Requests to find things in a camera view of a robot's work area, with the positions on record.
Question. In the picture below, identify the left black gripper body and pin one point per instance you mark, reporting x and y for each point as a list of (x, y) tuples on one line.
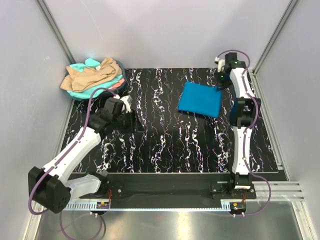
[(135, 121)]

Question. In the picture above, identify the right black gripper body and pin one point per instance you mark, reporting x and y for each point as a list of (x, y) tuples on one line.
[(222, 83)]

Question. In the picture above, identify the blue t shirt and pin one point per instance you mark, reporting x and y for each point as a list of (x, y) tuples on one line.
[(200, 99)]

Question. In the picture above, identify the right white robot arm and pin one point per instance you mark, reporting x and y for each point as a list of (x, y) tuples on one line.
[(232, 68)]

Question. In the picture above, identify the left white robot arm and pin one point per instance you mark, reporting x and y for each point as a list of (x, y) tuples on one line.
[(97, 127)]

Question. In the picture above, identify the coral pink t shirt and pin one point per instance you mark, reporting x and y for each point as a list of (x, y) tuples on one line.
[(118, 84)]

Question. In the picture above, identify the dark grey laundry basket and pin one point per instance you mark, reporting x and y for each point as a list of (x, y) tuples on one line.
[(117, 87)]

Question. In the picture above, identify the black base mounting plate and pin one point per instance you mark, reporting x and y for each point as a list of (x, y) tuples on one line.
[(215, 185)]

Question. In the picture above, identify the beige t shirt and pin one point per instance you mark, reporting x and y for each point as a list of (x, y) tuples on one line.
[(80, 81)]

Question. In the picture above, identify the mint green t shirt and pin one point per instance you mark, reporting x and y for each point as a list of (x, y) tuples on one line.
[(87, 93)]

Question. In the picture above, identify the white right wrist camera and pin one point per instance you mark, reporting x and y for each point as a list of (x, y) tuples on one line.
[(220, 62)]

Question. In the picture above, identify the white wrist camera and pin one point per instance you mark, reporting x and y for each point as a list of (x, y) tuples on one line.
[(127, 100), (220, 62)]

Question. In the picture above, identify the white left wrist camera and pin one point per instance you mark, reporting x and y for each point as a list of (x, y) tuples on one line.
[(127, 100)]

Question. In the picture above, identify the left slotted cable duct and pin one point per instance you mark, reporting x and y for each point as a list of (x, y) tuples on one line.
[(87, 205)]

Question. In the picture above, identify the slotted cable duct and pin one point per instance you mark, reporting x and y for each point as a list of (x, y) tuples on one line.
[(87, 205), (232, 205)]

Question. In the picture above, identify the right aluminium corner post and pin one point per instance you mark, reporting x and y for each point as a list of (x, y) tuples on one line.
[(276, 33)]

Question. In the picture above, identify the aluminium corner post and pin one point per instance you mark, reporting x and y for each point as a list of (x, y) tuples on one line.
[(276, 33), (55, 30)]

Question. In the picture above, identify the right slotted cable duct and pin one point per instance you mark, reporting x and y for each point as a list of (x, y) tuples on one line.
[(232, 205)]

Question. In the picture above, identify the aluminium front frame rail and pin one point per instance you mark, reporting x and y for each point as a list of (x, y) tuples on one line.
[(282, 191)]

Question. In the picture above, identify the left aluminium corner post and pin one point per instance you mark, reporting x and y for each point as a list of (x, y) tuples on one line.
[(55, 30)]

